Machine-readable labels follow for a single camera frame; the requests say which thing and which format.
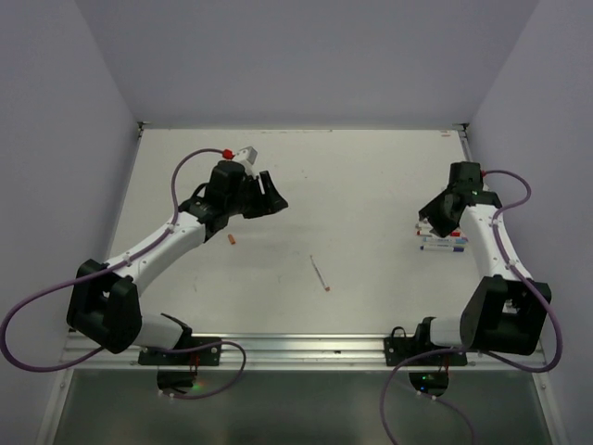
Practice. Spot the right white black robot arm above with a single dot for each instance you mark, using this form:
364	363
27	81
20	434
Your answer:
505	312

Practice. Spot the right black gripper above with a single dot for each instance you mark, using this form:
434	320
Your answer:
441	227

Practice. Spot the right controller box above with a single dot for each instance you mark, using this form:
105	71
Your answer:
430	383

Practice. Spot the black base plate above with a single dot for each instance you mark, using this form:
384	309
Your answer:
192	351
400	346

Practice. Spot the orange marker pen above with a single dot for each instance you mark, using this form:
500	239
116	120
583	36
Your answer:
319	274

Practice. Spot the left controller box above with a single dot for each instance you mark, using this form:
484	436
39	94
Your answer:
178	384

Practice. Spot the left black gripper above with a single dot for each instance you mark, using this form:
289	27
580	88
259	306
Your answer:
272	201

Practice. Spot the controller box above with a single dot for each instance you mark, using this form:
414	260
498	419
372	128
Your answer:
178	384
430	383

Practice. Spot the aluminium mounting rail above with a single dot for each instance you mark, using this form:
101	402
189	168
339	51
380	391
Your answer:
285	352

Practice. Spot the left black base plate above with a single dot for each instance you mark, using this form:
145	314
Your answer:
192	351

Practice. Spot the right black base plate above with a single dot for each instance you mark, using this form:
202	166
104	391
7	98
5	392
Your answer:
400	346

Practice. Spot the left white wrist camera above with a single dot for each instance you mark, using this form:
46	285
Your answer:
247	157

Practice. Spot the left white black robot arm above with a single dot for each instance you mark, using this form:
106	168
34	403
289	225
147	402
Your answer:
105	300

